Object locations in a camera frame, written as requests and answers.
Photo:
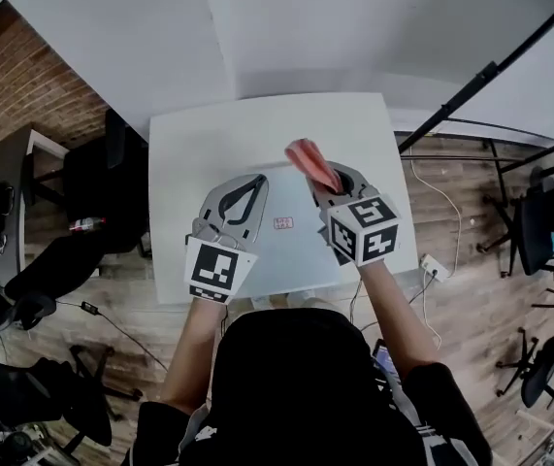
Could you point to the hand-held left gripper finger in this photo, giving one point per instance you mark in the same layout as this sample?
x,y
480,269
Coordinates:
x,y
210,199
257,216

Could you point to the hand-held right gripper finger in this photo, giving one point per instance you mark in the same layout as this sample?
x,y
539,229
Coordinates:
x,y
320,194
365,182

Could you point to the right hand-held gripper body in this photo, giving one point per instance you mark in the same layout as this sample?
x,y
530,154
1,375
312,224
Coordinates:
x,y
364,231

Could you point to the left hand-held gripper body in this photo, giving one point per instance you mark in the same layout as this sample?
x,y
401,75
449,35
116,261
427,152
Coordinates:
x,y
216,267

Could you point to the pink cloth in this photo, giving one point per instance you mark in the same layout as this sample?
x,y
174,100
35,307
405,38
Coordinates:
x,y
313,163

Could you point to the person's right forearm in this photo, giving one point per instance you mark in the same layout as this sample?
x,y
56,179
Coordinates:
x,y
398,323

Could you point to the person's left forearm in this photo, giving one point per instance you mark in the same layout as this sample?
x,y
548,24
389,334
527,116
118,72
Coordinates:
x,y
191,357

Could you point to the white power strip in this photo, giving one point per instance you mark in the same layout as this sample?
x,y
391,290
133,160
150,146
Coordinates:
x,y
434,267

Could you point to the black office chair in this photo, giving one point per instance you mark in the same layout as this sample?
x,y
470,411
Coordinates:
x,y
543,372
102,187
53,270
538,231
39,386

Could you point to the red label bottle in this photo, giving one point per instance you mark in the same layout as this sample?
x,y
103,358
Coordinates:
x,y
87,224

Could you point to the black smartphone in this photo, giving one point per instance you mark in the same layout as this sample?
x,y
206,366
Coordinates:
x,y
385,359

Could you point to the black power adapter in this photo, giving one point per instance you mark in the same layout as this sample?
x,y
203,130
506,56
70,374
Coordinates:
x,y
90,308

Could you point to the person's black shirt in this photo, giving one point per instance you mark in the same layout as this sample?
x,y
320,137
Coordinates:
x,y
296,381

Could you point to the black framed whiteboard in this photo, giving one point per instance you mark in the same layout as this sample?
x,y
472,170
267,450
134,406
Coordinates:
x,y
487,70

